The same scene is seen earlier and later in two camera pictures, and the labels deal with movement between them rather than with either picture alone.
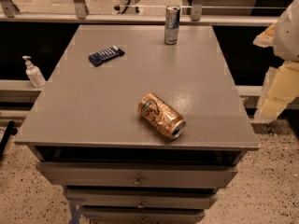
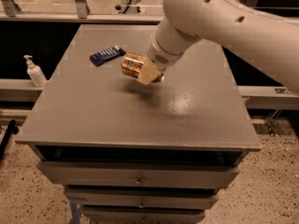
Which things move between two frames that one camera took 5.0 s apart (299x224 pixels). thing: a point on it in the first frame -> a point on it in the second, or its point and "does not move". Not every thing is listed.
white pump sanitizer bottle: (34, 73) does not move
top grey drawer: (137, 175) does not move
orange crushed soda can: (162, 117) -> (132, 64)
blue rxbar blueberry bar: (97, 59) does not move
